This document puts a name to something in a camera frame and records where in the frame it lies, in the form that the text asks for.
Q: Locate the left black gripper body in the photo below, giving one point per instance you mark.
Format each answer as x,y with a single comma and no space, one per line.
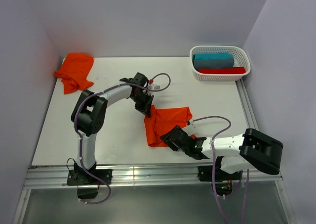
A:
142,100

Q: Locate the white plastic basket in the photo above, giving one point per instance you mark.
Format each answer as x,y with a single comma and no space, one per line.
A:
240,57

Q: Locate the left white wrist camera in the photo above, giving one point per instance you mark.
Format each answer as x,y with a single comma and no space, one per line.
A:
153,87

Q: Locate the teal rolled t-shirt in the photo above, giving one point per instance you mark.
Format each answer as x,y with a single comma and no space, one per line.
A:
213,56

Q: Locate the grey rolled t-shirt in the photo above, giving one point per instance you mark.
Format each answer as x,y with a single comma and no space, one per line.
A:
212,64

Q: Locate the crumpled orange t-shirt pile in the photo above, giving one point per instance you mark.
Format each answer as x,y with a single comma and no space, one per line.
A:
74,71

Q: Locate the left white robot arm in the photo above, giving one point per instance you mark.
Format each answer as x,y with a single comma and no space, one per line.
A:
89,114

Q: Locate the aluminium rail frame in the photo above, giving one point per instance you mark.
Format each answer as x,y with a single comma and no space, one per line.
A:
149,166

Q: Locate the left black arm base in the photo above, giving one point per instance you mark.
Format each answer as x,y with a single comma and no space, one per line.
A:
88,184

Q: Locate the red rolled t-shirt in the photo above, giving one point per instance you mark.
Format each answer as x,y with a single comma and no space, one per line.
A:
225,71

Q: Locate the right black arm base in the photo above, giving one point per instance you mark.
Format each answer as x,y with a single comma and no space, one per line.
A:
223,180

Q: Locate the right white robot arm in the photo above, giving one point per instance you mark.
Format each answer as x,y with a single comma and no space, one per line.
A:
252,149

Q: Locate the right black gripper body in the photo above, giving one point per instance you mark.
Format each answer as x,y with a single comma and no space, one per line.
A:
173,145

